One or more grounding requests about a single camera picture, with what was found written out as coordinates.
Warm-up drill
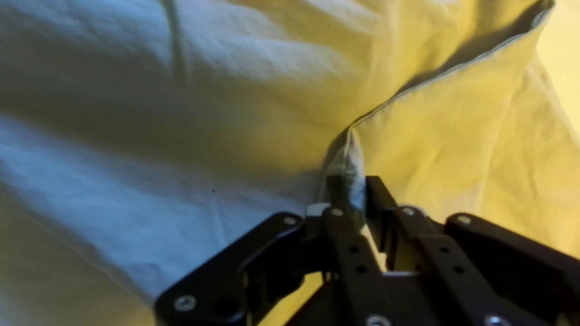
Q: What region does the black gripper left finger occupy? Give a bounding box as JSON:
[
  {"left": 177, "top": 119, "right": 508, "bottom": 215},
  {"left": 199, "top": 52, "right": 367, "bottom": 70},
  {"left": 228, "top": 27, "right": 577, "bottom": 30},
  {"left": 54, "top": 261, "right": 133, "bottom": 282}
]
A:
[{"left": 151, "top": 174, "right": 389, "bottom": 326}]

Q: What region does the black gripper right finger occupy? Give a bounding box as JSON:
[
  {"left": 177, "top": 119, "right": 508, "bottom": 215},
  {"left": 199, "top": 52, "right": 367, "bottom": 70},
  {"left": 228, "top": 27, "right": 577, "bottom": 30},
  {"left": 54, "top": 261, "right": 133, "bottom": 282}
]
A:
[{"left": 363, "top": 174, "right": 580, "bottom": 326}]

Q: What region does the white towel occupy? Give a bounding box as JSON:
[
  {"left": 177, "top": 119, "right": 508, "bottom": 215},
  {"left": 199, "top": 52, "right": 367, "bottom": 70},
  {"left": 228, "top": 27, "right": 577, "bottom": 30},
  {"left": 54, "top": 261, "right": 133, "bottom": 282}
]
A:
[{"left": 0, "top": 0, "right": 580, "bottom": 326}]

